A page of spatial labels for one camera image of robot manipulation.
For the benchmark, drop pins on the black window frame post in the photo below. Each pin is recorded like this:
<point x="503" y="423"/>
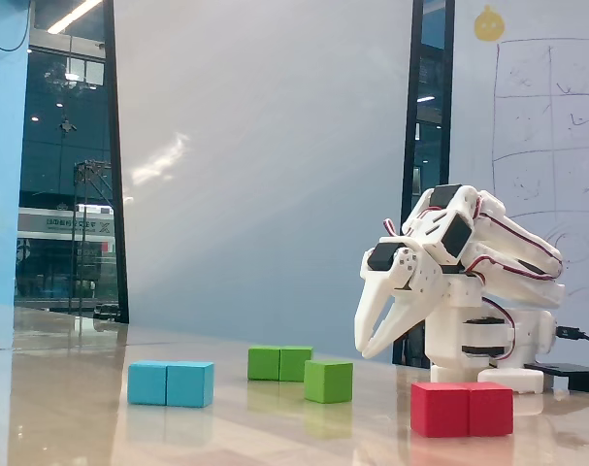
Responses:
<point x="115" y="170"/>
<point x="427" y="121"/>

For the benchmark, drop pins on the long blue block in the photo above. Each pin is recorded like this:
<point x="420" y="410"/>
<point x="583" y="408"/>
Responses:
<point x="170" y="384"/>

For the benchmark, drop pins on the long red block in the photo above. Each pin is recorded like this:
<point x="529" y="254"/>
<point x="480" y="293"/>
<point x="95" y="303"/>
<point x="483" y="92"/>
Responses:
<point x="461" y="410"/>

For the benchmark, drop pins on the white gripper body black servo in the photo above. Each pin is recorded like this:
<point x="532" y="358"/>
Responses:
<point x="390" y="285"/>

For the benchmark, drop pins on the small green cube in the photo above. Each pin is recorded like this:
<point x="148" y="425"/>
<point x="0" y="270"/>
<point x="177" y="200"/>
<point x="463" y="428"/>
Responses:
<point x="328" y="383"/>

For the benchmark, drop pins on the long green block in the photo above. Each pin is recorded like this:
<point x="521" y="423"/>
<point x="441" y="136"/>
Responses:
<point x="274" y="363"/>

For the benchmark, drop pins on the flat black box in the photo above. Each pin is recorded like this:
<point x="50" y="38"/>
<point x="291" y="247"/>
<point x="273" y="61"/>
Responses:
<point x="575" y="374"/>

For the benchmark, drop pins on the yellow round sticker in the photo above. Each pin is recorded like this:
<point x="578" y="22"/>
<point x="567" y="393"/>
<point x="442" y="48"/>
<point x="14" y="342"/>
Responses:
<point x="489" y="24"/>

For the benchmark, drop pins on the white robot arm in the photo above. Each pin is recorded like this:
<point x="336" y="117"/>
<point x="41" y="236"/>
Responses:
<point x="512" y="242"/>

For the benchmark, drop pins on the white fixed gripper jaw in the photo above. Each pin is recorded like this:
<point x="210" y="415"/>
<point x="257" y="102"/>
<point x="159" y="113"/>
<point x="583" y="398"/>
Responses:
<point x="371" y="310"/>

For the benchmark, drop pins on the white moving gripper jaw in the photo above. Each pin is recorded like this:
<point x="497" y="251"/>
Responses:
<point x="403" y="315"/>

